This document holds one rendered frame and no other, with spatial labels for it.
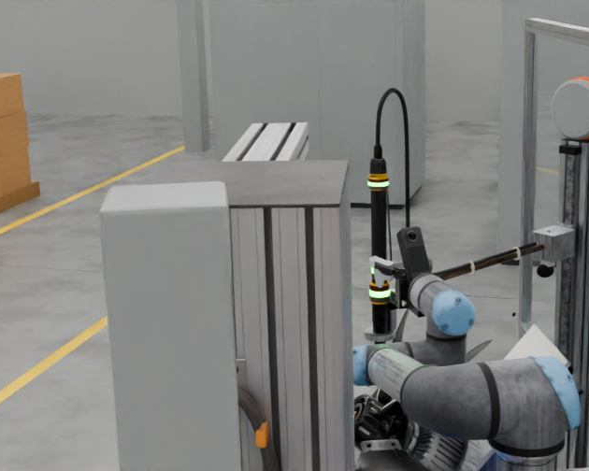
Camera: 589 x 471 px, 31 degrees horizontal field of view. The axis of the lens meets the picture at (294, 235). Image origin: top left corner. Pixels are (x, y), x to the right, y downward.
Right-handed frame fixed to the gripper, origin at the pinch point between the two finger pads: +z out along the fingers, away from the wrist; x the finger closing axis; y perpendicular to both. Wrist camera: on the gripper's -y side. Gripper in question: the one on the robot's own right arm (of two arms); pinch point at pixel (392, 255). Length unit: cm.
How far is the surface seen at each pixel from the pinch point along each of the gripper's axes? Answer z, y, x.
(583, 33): 68, -38, 81
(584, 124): 34, -18, 63
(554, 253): 29, 13, 54
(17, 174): 838, 140, -82
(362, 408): 16.1, 41.9, -2.0
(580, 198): 35, 1, 63
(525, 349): 21, 35, 42
